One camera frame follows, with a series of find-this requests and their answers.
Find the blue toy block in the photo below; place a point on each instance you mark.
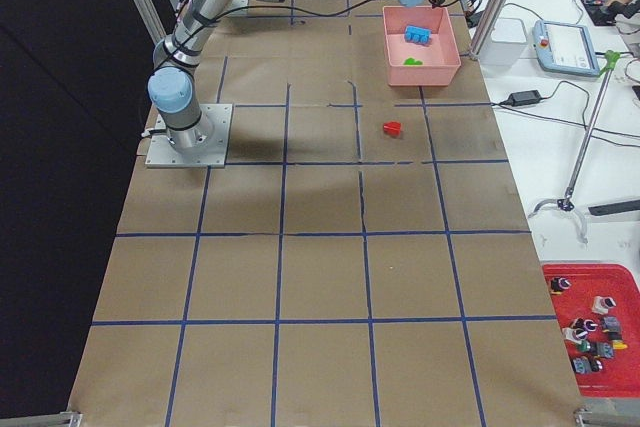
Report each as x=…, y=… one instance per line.
x=417, y=35

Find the green toy block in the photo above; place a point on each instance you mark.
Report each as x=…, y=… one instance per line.
x=412, y=62

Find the red toy block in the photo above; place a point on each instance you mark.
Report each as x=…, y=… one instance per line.
x=393, y=128

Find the pink plastic box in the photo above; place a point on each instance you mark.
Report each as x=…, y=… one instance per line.
x=440, y=57

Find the white square box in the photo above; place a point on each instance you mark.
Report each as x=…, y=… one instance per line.
x=507, y=41

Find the black power adapter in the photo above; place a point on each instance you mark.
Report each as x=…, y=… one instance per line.
x=524, y=98

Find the teach pendant tablet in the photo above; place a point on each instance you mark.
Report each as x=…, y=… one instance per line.
x=565, y=48

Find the red parts tray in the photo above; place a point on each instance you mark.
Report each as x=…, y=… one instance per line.
x=597, y=308

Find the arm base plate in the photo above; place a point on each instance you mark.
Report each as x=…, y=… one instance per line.
x=203, y=145

